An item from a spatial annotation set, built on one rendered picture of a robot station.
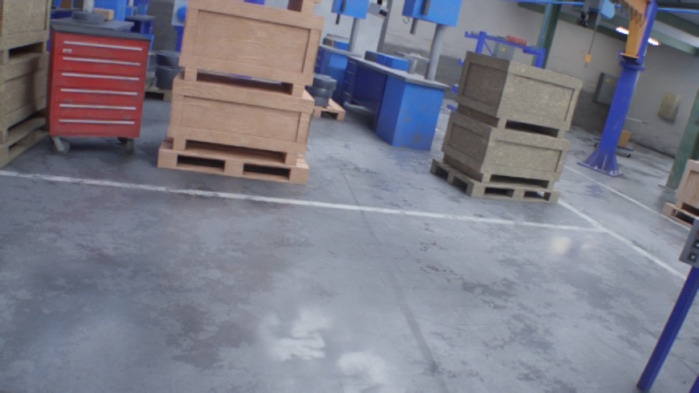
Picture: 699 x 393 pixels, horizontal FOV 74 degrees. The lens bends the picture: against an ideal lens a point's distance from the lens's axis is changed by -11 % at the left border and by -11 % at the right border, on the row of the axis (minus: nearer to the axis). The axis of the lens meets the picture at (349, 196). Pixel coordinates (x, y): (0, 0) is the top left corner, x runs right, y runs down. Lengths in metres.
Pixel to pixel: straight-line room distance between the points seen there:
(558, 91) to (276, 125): 2.88
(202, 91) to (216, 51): 0.32
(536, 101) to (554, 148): 0.58
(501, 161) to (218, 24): 2.94
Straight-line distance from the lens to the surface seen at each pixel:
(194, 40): 4.06
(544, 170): 5.64
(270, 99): 4.08
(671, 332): 2.68
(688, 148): 9.77
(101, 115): 4.26
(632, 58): 9.27
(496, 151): 5.14
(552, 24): 13.52
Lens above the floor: 1.28
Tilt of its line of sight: 18 degrees down
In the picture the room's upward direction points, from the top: 12 degrees clockwise
